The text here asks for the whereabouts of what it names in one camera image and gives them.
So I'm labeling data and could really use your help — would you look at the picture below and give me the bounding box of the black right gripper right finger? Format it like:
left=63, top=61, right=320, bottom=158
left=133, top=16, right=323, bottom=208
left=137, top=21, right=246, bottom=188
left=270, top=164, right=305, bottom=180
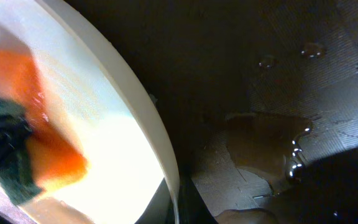
left=263, top=147, right=358, bottom=223

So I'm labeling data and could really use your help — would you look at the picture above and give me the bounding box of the large brown serving tray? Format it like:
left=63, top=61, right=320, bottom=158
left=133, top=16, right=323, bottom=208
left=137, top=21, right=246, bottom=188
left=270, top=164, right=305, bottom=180
left=70, top=1, right=358, bottom=223

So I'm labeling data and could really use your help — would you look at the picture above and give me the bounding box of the pale green plate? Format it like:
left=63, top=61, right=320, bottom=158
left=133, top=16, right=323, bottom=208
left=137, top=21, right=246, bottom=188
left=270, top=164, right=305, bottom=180
left=0, top=1, right=180, bottom=223

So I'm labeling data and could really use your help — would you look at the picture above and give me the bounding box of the orange green sponge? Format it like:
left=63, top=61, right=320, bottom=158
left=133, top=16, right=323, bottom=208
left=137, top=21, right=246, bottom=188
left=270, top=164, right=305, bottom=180
left=0, top=50, right=87, bottom=205

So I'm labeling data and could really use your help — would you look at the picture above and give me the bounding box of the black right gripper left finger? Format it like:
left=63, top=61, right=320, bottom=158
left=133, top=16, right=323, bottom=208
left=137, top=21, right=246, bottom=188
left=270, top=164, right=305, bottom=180
left=178, top=176, right=217, bottom=224

